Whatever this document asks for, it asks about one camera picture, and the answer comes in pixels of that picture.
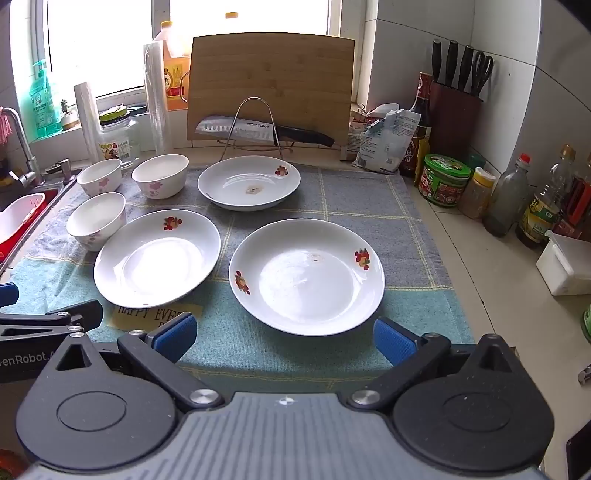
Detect small potted plant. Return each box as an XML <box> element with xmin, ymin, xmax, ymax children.
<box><xmin>59</xmin><ymin>99</ymin><xmax>80</xmax><ymax>131</ymax></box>

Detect glass jar green black lid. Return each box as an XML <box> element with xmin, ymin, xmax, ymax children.
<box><xmin>98</xmin><ymin>105</ymin><xmax>140</xmax><ymax>168</ymax></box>

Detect dark soy sauce bottle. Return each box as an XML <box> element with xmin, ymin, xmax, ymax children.
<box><xmin>399</xmin><ymin>71</ymin><xmax>432</xmax><ymax>178</ymax></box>

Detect dark red knife block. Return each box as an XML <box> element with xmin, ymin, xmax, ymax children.
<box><xmin>428</xmin><ymin>80</ymin><xmax>485</xmax><ymax>160</ymax></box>

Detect dark bottle yellow label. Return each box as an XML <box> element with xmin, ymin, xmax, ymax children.
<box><xmin>516</xmin><ymin>144</ymin><xmax>577</xmax><ymax>250</ymax></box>

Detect black-handled kitchen knife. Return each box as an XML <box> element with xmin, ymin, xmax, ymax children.
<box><xmin>195</xmin><ymin>115</ymin><xmax>335</xmax><ymax>147</ymax></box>

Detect black knife handle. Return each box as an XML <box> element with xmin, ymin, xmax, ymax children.
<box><xmin>458</xmin><ymin>45</ymin><xmax>475</xmax><ymax>90</ymax></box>
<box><xmin>431</xmin><ymin>41</ymin><xmax>445</xmax><ymax>86</ymax></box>
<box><xmin>445</xmin><ymin>41</ymin><xmax>460</xmax><ymax>88</ymax></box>

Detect white bowl pink flower print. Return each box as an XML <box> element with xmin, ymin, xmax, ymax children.
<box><xmin>66</xmin><ymin>192</ymin><xmax>127</xmax><ymax>252</ymax></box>
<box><xmin>76</xmin><ymin>159</ymin><xmax>123</xmax><ymax>197</ymax></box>
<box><xmin>131</xmin><ymin>154</ymin><xmax>190</xmax><ymax>200</ymax></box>

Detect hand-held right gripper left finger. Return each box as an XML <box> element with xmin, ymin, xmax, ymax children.
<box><xmin>55</xmin><ymin>313</ymin><xmax>220</xmax><ymax>411</ymax></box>

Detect grey and teal checked towel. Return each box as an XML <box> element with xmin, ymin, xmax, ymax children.
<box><xmin>9</xmin><ymin>164</ymin><xmax>476</xmax><ymax>384</ymax></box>

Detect white plastic box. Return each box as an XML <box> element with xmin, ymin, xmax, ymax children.
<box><xmin>536</xmin><ymin>230</ymin><xmax>591</xmax><ymax>297</ymax></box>

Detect clear bottle red cap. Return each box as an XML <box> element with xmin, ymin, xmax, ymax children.
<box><xmin>482</xmin><ymin>153</ymin><xmax>532</xmax><ymax>238</ymax></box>

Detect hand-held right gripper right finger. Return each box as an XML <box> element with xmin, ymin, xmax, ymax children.
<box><xmin>346</xmin><ymin>318</ymin><xmax>520</xmax><ymax>409</ymax></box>

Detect white plate two flower prints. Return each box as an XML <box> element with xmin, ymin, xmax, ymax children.
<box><xmin>229</xmin><ymin>219</ymin><xmax>385</xmax><ymax>336</ymax></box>

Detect white and red basin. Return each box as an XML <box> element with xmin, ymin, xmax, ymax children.
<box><xmin>0</xmin><ymin>193</ymin><xmax>47</xmax><ymax>259</ymax></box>

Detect large plastic wrap roll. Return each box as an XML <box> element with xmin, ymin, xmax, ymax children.
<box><xmin>142</xmin><ymin>41</ymin><xmax>175</xmax><ymax>157</ymax></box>

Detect red and white bag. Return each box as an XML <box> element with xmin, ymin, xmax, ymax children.
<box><xmin>346</xmin><ymin>102</ymin><xmax>400</xmax><ymax>158</ymax></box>

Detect black kitchen scissors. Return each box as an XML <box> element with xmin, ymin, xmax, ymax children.
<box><xmin>471</xmin><ymin>51</ymin><xmax>495</xmax><ymax>97</ymax></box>

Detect green-lidded sauce jar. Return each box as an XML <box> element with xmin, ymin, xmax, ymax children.
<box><xmin>418</xmin><ymin>154</ymin><xmax>472</xmax><ymax>208</ymax></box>

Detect white plate one flower print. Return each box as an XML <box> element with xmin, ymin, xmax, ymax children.
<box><xmin>93</xmin><ymin>210</ymin><xmax>221</xmax><ymax>309</ymax></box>

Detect bamboo cutting board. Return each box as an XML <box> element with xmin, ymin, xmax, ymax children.
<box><xmin>185</xmin><ymin>32</ymin><xmax>355</xmax><ymax>147</ymax></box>

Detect bottle with red label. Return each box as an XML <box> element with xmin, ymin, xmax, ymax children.
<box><xmin>551</xmin><ymin>152</ymin><xmax>591</xmax><ymax>241</ymax></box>

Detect small metal sink fitting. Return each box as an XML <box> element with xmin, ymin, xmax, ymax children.
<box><xmin>44</xmin><ymin>158</ymin><xmax>81</xmax><ymax>178</ymax></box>

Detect green dish soap bottle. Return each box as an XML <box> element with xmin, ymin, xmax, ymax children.
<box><xmin>28</xmin><ymin>60</ymin><xmax>63</xmax><ymax>140</ymax></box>

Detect orange cooking oil jug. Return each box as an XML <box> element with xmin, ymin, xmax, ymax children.
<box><xmin>152</xmin><ymin>21</ymin><xmax>192</xmax><ymax>112</ymax></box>

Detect metal wire rack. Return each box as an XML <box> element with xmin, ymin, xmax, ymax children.
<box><xmin>221</xmin><ymin>97</ymin><xmax>296</xmax><ymax>160</ymax></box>

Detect white flower plate brown stain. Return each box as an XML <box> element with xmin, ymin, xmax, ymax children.
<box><xmin>198</xmin><ymin>155</ymin><xmax>302</xmax><ymax>212</ymax></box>

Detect white and blue bag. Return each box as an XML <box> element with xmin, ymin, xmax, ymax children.
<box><xmin>352</xmin><ymin>108</ymin><xmax>422</xmax><ymax>175</ymax></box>

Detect yellow-lidded spice jar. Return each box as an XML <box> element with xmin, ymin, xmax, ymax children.
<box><xmin>458</xmin><ymin>167</ymin><xmax>497</xmax><ymax>220</ymax></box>

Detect metal faucet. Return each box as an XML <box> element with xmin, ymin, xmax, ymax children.
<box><xmin>0</xmin><ymin>107</ymin><xmax>47</xmax><ymax>188</ymax></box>

